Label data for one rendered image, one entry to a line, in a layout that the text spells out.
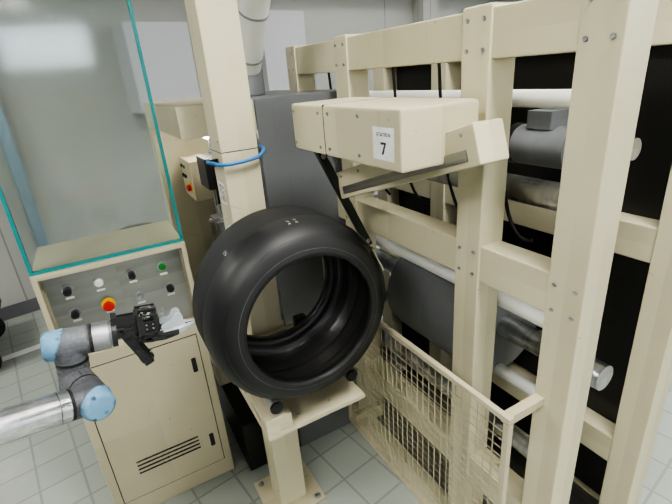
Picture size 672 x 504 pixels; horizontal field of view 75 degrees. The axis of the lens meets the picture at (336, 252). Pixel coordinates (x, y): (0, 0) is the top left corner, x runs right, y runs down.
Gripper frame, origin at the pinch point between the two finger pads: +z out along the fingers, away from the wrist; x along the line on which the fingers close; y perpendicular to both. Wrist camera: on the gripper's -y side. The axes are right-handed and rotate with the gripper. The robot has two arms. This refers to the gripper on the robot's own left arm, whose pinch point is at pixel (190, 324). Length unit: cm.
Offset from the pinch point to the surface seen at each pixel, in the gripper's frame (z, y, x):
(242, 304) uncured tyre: 11.7, 9.4, -12.5
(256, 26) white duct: 47, 89, 68
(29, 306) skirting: -83, -129, 346
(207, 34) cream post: 17, 79, 28
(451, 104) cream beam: 59, 62, -34
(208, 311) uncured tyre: 4.0, 6.1, -6.1
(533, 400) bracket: 80, -16, -56
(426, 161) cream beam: 53, 49, -34
